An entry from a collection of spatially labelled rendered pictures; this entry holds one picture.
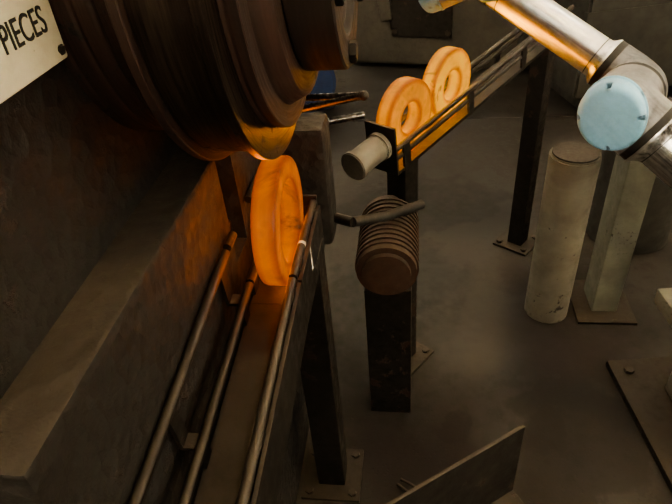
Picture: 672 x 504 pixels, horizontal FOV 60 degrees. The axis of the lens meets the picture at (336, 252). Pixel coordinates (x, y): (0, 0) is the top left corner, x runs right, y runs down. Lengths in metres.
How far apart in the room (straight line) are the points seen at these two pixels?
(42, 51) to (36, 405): 0.27
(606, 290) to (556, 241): 0.27
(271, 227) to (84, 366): 0.32
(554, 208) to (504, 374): 0.45
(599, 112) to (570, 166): 0.39
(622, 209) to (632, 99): 0.59
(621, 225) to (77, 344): 1.40
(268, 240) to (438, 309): 1.09
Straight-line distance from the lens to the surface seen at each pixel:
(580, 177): 1.49
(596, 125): 1.11
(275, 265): 0.76
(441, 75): 1.28
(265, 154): 0.62
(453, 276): 1.90
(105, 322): 0.54
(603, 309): 1.84
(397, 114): 1.17
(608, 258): 1.72
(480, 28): 3.42
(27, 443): 0.48
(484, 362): 1.64
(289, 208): 0.88
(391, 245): 1.13
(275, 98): 0.60
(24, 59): 0.51
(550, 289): 1.69
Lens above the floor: 1.20
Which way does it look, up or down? 37 degrees down
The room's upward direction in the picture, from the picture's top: 5 degrees counter-clockwise
